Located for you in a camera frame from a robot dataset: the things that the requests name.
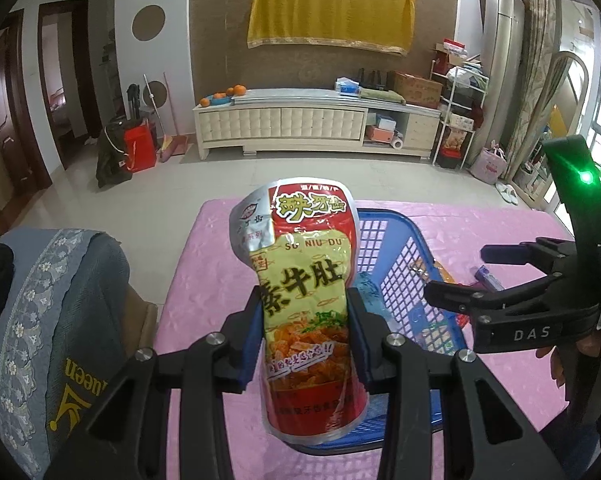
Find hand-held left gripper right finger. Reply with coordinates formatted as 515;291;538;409
347;287;566;480

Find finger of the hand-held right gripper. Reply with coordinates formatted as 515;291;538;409
481;237;576;276
425;277;563;321

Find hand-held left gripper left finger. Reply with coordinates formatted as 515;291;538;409
45;287;266;480

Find orange snack packet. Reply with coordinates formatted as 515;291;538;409
413;259;454;287

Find blue plastic mesh basket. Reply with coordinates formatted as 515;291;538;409
290;208;474;449

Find red yellow snack packet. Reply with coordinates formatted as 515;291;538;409
229;176;369;434

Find person's right hand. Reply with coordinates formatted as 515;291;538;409
549;332;601;392

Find dark blue snack packet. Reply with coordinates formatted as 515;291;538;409
473;265;506;292

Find white slippers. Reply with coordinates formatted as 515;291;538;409
495;182;520;206

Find pink tote bag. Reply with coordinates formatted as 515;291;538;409
470;142;509;186

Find arched standing mirror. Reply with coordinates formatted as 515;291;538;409
513;52;591;196

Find white metal rack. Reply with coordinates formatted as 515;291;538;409
430;52;486;168

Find standing air conditioner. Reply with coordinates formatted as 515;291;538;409
480;0;526;157

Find patterned curtain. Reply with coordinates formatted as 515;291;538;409
505;0;561;181

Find cardboard box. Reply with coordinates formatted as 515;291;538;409
390;71;443;109

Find green folded cloth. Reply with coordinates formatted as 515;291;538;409
359;87;406;104

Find grey embroidered chair cover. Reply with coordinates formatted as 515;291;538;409
0;227;156;466

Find broom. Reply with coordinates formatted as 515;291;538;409
155;72;192;162

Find cream TV cabinet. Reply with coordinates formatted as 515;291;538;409
193;87;441;161

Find red paper bag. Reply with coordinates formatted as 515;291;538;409
124;120;157;173

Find black bag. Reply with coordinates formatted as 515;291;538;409
96;122;131;188

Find yellow cloth cover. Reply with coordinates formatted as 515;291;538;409
247;0;417;57

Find dark wooden doorway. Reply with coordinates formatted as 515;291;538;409
37;0;104;171

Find dark wooden door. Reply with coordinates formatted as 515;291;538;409
0;10;54;233

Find round brown wall panel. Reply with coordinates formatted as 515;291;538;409
132;5;166;42

